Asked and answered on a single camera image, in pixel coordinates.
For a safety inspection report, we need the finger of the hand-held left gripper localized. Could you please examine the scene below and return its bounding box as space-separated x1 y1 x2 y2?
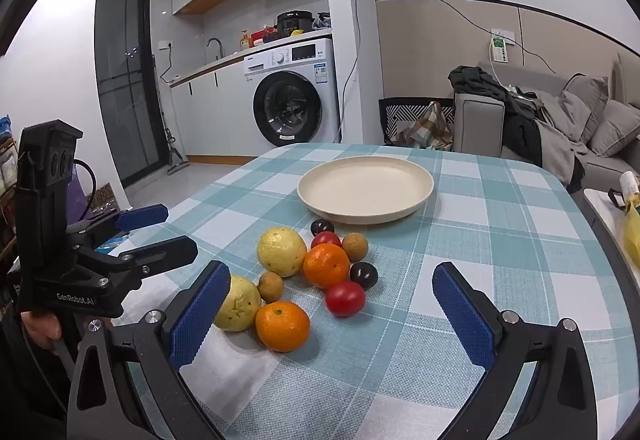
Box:
67 203 169 248
75 235 199 288

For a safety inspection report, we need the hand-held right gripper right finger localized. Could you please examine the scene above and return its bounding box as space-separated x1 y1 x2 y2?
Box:
431 261 598 440

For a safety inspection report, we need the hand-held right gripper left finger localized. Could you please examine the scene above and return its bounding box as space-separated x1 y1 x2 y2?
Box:
66 260 232 440

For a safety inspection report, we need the yellow-green guava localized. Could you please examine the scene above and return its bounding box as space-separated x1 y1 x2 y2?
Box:
257 227 308 278
212 275 262 332

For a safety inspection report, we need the brown longan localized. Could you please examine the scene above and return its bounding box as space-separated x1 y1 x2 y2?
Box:
257 271 285 304
341 232 369 263

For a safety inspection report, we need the orange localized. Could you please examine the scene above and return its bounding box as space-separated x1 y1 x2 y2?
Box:
303 243 351 290
255 301 311 353

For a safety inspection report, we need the cream round plate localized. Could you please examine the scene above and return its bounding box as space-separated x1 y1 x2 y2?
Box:
297 156 435 226

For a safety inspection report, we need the person's left hand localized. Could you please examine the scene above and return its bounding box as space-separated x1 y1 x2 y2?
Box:
21 311 63 352

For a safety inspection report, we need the brown patterned box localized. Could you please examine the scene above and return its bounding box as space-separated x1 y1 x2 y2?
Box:
90 182 121 216

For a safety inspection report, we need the purple bag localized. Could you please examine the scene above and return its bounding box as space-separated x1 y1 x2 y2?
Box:
67 162 96 227

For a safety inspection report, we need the grey stick vacuum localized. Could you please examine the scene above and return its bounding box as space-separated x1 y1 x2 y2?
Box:
150 52 190 176

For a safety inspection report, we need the teal checked tablecloth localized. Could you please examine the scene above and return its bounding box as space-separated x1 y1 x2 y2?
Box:
107 141 626 440

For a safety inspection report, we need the cluttered shelf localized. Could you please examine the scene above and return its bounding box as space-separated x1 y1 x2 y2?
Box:
0 114 23 266

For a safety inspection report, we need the red cherry tomato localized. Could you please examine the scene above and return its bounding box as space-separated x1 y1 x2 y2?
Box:
311 231 342 250
325 281 366 318

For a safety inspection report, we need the white base cabinet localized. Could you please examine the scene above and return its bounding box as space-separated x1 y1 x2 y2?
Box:
170 62 261 158

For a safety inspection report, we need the dark glass door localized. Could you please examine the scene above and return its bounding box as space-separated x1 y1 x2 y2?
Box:
94 0 168 188

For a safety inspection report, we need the white side table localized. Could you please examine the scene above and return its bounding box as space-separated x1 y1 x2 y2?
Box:
582 187 640 281

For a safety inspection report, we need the white washing machine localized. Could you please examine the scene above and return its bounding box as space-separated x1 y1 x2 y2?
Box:
242 37 342 148

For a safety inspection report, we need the checked cloth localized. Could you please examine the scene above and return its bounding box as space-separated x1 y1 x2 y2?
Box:
395 101 455 151

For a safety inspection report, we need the yellow bag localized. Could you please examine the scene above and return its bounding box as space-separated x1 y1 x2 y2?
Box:
620 171 640 271

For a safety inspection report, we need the grey sofa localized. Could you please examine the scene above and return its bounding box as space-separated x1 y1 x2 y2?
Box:
452 52 640 201

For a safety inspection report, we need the dark jacket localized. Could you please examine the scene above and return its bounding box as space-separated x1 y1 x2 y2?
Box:
447 66 543 166

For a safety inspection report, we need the grey blanket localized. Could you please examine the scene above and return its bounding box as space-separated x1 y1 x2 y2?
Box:
532 92 591 193

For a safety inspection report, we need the black patterned basket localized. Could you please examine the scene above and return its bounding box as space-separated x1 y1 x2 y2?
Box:
378 97 456 148

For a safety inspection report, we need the grey pillow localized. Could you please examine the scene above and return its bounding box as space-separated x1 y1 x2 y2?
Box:
587 99 640 158
560 74 610 143

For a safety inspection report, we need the black multicooker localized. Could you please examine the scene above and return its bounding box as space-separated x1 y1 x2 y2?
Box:
276 10 315 38

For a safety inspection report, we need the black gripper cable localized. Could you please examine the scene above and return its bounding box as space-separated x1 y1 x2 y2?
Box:
72 159 99 221

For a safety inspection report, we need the green white wall device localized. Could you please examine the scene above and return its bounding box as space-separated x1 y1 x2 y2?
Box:
487 27 516 66

